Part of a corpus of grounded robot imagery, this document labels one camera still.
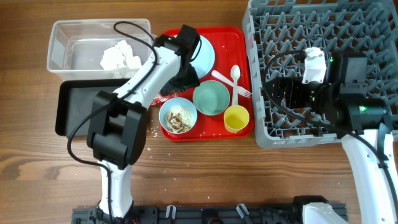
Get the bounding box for yellow plastic cup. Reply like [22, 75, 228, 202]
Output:
[223, 105, 250, 133]

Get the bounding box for red snack wrapper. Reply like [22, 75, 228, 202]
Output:
[150, 92, 178, 106]

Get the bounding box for white paper napkin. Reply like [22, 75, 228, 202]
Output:
[100, 40, 142, 78]

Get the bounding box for light blue small bowl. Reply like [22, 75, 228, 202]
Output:
[159, 97, 198, 134]

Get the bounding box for food scraps with rice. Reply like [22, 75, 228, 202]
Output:
[165, 105, 194, 133]

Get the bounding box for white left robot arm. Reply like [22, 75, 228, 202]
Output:
[67, 25, 200, 223]

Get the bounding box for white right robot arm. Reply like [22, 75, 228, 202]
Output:
[262, 48, 397, 223]

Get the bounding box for grey dishwasher rack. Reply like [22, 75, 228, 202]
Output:
[242, 1, 397, 149]

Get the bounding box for clear plastic waste bin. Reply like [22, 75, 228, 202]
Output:
[47, 19, 154, 81]

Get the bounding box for black food waste tray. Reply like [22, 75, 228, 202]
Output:
[55, 78, 129, 137]

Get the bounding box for light blue plate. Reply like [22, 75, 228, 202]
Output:
[190, 35, 215, 81]

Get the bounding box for white plastic fork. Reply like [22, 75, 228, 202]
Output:
[211, 70, 252, 98]

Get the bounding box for white plastic spoon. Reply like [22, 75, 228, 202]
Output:
[230, 65, 241, 106]

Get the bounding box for green bowl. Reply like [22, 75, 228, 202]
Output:
[193, 80, 231, 116]

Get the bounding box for red serving tray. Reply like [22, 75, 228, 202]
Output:
[162, 27, 254, 142]

